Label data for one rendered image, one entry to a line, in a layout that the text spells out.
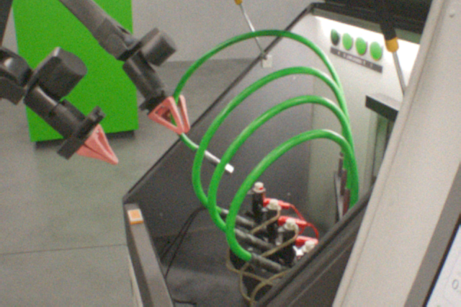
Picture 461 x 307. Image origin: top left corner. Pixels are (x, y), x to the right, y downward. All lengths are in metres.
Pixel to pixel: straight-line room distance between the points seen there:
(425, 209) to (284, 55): 0.79
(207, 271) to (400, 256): 0.69
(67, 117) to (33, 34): 3.32
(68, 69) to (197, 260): 0.65
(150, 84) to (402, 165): 0.61
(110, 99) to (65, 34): 0.66
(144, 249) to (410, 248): 0.66
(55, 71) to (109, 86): 3.44
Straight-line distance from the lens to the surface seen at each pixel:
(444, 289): 0.61
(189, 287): 1.22
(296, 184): 1.48
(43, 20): 4.20
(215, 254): 1.33
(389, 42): 0.69
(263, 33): 1.03
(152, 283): 1.04
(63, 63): 0.87
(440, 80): 0.64
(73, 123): 0.91
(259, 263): 0.83
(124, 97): 4.36
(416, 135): 0.66
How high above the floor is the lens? 1.58
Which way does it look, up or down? 21 degrees down
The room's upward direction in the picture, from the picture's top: straight up
